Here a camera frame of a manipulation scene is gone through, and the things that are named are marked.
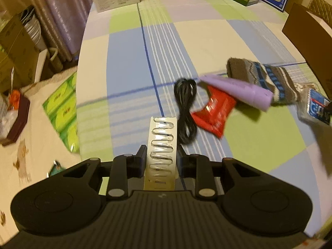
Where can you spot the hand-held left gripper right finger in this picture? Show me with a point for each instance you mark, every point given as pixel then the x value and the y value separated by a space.
pixel 186 166

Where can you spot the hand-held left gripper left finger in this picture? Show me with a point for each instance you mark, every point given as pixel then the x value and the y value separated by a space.
pixel 141 162

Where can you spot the paper clip card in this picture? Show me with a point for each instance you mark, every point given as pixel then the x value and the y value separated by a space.
pixel 160 145

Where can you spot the red snack packet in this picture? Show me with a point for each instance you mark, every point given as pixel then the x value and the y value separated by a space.
pixel 215 111

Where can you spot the cotton swabs bag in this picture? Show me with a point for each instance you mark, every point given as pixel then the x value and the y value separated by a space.
pixel 302 90

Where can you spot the blue white tissue pack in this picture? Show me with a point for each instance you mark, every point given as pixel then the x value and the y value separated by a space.
pixel 318 106

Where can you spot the small teal object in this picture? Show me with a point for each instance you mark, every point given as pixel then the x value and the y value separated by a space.
pixel 55 166

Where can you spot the purple tube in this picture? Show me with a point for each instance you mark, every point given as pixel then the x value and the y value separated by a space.
pixel 241 90

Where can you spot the green tissue multipack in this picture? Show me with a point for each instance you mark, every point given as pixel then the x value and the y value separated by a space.
pixel 62 109

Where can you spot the cream printed sheet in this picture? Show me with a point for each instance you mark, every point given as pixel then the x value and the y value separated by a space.
pixel 28 160

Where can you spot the patterned knit sock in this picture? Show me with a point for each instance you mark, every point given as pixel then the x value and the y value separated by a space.
pixel 272 76

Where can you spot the dark brown wooden box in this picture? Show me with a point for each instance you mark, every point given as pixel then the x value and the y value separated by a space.
pixel 18 124

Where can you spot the white container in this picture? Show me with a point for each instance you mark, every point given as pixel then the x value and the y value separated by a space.
pixel 44 62

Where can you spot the orange object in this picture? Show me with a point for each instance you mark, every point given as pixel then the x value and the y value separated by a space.
pixel 15 98

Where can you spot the brown cardboard box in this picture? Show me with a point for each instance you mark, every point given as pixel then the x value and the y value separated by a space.
pixel 15 49

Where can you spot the pink patterned curtain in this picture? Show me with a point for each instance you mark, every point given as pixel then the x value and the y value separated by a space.
pixel 59 10

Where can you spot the white striped bundle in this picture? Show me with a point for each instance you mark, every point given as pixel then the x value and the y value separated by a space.
pixel 31 26

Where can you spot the quilted chair cushion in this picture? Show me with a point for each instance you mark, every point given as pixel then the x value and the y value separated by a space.
pixel 323 7

